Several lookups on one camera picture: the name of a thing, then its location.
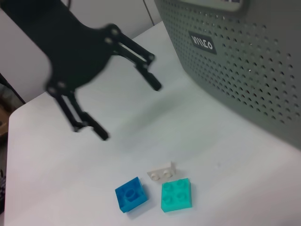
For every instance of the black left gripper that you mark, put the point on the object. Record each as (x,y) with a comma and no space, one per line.
(70,51)

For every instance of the small white brick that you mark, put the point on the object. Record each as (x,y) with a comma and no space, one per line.
(162,173)

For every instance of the teal square brick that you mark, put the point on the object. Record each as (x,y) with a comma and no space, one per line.
(176,195)

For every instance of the grey perforated storage bin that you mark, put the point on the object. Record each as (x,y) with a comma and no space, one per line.
(235,70)

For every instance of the black vertical pillar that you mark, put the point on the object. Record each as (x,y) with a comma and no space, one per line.
(11,89)

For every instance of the blue flat square plate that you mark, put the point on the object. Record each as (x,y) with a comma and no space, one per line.
(131,195)

